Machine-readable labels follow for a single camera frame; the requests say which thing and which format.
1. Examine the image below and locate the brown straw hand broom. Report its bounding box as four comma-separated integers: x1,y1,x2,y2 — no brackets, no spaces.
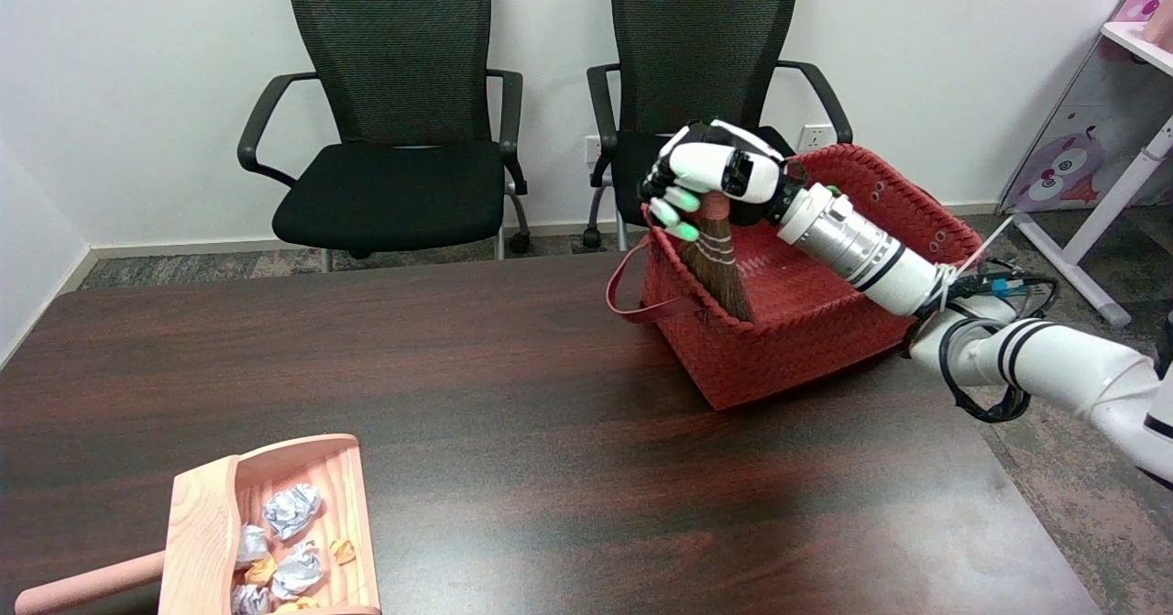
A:
678,193,758,325

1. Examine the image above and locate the light wooden dustpan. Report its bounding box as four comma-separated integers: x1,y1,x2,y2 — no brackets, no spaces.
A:
14,434,382,615

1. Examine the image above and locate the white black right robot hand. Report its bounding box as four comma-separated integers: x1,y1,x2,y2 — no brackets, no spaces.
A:
639,119,808,243

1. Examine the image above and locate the black cable at elbow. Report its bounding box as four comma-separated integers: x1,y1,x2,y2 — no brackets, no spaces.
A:
903,267,1062,424

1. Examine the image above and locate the black mesh office chair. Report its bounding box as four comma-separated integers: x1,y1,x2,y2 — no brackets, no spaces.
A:
583,0,853,252
237,0,532,274

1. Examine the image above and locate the red woven basket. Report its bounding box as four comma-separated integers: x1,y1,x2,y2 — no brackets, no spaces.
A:
606,144,986,412

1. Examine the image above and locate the white desk frame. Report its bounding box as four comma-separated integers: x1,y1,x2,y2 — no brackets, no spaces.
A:
1008,21,1173,328

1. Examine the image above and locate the large white crumpled paper ball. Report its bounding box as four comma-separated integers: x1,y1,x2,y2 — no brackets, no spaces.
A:
264,484,324,541

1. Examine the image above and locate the pink cartoon owl panel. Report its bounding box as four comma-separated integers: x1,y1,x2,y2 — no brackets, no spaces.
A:
997,0,1173,215

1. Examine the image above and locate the white zip tie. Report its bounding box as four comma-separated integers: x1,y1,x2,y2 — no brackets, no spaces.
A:
942,216,1016,288

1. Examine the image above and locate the pink cylinder toy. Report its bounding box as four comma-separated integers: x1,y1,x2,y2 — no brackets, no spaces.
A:
1141,0,1173,49

